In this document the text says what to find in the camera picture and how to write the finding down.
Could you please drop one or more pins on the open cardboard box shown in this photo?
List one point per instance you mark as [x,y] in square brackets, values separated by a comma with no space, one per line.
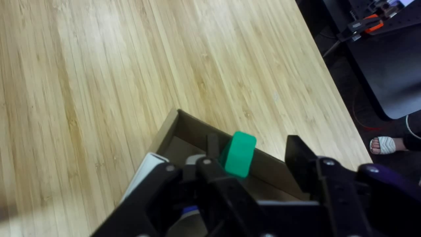
[184,139]

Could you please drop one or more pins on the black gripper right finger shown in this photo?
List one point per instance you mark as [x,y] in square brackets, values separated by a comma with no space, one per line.
[371,201]

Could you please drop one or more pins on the blue tape roll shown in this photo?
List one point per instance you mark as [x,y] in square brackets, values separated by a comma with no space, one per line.
[191,210]

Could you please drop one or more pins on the white and yellow card box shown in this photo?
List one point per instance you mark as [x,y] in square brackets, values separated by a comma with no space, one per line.
[148,164]

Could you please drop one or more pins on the green rectangular block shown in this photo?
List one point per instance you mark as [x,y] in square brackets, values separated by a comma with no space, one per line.
[238,154]

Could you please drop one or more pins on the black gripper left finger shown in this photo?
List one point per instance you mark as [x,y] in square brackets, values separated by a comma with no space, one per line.
[161,198]

